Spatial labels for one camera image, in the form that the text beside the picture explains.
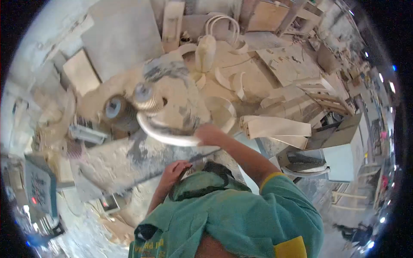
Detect person's right hand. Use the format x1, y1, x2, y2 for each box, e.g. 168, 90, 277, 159
194, 124, 227, 148

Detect person's left hand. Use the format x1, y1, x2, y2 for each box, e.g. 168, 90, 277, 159
157, 160, 193, 195

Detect person's left fingers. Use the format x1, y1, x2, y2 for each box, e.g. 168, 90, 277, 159
170, 160, 193, 181

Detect person's right fingers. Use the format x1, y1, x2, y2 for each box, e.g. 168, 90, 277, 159
194, 126, 210, 146

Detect long curved pale wood piece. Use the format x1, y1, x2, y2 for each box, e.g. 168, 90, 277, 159
136, 111, 210, 147

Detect wide curved wood band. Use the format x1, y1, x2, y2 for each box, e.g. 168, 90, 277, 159
205, 96, 238, 134

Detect dusty spindle machine table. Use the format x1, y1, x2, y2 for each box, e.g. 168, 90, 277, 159
76, 53, 246, 202

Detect short curved wood piece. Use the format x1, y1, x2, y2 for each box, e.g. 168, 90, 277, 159
214, 66, 247, 101

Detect ribbed spindle cutter head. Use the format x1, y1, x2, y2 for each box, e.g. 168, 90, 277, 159
132, 82, 167, 114

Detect person's body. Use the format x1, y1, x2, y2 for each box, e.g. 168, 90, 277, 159
128, 161, 325, 258

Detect stack of curved wood pieces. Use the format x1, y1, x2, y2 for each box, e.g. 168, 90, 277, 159
239, 115, 312, 150

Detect white plastic jug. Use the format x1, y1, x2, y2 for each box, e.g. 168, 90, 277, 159
195, 34, 217, 73

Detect brown sanding drum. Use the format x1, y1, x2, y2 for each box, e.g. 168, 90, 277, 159
102, 94, 140, 133

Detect flat wooden board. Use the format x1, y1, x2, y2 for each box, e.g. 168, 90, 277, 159
62, 48, 101, 97

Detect grey control panel box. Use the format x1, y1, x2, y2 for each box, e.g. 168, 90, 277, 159
23, 154, 59, 220

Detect white cabinet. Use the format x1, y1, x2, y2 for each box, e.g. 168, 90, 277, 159
322, 113, 366, 183

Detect grey metal fence bracket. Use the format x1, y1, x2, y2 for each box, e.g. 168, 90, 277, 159
68, 124, 108, 145

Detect arched wooden loop frame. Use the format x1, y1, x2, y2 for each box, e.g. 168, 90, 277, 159
205, 14, 241, 46

